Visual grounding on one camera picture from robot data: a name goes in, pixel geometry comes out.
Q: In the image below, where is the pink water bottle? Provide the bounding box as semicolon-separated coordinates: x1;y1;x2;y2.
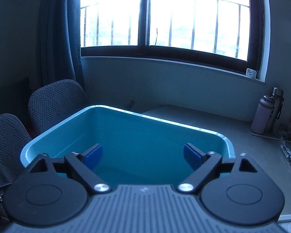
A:
251;94;275;135

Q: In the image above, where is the blue plastic bin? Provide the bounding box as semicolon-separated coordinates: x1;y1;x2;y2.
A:
19;105;235;187

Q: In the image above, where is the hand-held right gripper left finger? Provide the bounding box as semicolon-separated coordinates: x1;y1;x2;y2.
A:
26;144;111;195

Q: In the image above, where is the steel thermos bottle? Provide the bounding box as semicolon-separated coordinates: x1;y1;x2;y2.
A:
264;87;285;133

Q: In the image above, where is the grey textured chair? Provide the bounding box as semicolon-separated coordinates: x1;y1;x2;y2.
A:
0;114;32;189

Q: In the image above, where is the thin wooden stick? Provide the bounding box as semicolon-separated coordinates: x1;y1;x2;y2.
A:
251;132;285;142

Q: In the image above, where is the white plastic tray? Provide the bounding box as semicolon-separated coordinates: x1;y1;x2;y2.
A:
277;214;291;233

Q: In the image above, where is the grey desktop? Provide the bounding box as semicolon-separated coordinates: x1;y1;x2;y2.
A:
141;105;291;225

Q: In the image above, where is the clear plastic bag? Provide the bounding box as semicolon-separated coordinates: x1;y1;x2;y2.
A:
280;136;291;174

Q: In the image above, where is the dark blue curtain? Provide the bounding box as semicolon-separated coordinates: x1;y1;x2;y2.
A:
36;0;86;91

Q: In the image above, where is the grey patterned chair back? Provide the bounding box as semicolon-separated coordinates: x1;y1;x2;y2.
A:
28;79;87;136

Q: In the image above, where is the barred window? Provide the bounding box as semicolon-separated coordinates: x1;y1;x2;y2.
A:
80;0;268;82

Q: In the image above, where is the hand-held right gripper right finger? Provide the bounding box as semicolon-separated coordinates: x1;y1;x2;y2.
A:
177;143;266;195

